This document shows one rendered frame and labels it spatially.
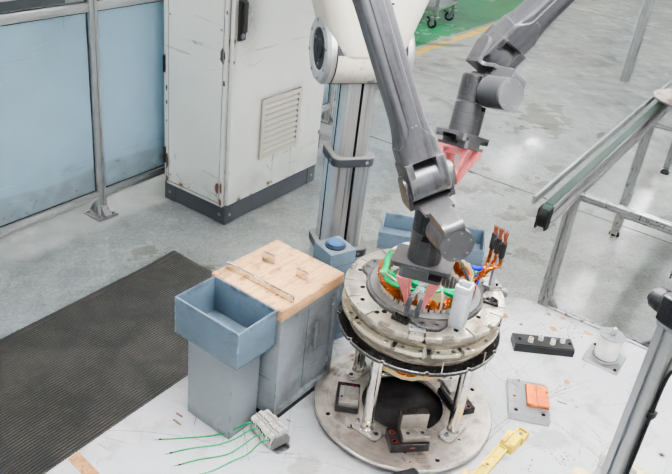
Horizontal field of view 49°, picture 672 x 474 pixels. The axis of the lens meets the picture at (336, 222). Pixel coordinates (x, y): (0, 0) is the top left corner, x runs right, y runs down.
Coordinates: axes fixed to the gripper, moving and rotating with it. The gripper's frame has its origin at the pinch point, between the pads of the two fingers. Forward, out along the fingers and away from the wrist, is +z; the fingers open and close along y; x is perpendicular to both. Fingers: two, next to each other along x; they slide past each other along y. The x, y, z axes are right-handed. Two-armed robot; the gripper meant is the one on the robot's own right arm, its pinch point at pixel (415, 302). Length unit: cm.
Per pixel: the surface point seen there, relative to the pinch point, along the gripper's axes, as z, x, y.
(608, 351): 34, 52, 44
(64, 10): 11, 168, -186
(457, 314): 4.3, 6.0, 7.4
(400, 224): 13, 51, -12
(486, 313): 7.4, 13.5, 12.5
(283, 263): 10.3, 17.4, -30.3
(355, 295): 7.5, 8.5, -12.4
